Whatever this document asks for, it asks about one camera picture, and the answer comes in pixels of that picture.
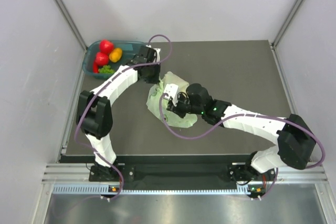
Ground green fake grapes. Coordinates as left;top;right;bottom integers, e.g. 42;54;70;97
98;65;115;74

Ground red fake chili pepper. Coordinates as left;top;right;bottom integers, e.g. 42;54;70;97
92;62;99;73

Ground aluminium frame rail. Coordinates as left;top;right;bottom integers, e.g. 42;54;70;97
42;163;90;184

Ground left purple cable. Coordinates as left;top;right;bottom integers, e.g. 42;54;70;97
74;34;173;200

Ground upper red fake apple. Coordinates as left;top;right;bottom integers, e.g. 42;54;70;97
99;39;114;55

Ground grey slotted cable duct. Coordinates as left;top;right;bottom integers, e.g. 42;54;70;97
52;184;263;195

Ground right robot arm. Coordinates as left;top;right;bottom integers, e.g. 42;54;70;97
163;83;317;183

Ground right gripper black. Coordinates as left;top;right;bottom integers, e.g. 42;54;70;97
167;94;204;120

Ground orange fake fruit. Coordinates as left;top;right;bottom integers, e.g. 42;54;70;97
109;48;123;63

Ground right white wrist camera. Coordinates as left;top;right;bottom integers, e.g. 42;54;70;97
163;83;179;103

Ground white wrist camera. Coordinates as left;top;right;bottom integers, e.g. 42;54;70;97
163;83;179;103
153;48;161;62

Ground light green plastic bag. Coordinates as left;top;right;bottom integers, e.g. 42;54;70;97
146;71;197;128

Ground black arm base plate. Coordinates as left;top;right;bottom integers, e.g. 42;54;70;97
89;163;275;183

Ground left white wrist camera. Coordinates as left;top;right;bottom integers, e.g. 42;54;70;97
153;48;161;62

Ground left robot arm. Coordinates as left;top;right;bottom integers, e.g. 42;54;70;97
74;45;161;181

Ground teal plastic basket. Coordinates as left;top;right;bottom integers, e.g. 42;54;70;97
82;40;145;80

